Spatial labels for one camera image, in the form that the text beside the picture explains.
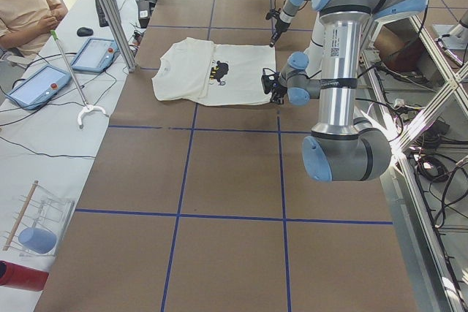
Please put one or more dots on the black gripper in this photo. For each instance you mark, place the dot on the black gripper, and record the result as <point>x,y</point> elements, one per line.
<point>276,92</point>
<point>279,26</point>

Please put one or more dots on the white long-sleeve cat shirt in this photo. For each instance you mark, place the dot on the white long-sleeve cat shirt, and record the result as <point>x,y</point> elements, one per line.
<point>212,74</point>

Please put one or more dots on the brown cardboard box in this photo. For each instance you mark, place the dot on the brown cardboard box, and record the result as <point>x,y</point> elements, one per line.
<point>390,46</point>

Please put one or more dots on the black box white label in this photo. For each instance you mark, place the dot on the black box white label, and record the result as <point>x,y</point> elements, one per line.
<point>144,12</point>

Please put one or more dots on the far blue teach pendant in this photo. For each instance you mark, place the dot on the far blue teach pendant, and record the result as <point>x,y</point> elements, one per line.
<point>95,56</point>

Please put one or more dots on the blue teach pendant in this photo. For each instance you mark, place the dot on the blue teach pendant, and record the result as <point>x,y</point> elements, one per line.
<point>95,56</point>
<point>39,89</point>

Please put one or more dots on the white reacher grabber stick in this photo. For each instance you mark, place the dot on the white reacher grabber stick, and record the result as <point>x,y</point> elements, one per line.
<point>87,107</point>

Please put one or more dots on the black computer mouse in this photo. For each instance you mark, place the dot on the black computer mouse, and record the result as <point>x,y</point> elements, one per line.
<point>84,32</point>

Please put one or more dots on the near blue teach pendant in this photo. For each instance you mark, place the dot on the near blue teach pendant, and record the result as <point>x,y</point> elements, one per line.
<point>39,89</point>

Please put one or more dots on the person in beige shirt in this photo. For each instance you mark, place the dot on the person in beige shirt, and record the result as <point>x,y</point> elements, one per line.
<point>26,24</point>

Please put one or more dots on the light blue cup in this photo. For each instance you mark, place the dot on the light blue cup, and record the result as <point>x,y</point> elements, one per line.
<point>38,240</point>

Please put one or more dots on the red cylinder bottle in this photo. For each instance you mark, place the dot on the red cylinder bottle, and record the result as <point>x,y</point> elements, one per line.
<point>21,277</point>

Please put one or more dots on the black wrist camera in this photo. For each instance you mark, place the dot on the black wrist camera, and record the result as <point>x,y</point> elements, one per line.
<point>269,80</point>
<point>273,14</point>

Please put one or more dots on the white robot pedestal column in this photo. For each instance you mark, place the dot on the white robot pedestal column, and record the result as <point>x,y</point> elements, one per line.
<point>314,51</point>

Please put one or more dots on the aluminium frame post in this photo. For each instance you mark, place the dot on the aluminium frame post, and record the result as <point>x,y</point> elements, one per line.
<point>111,13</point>

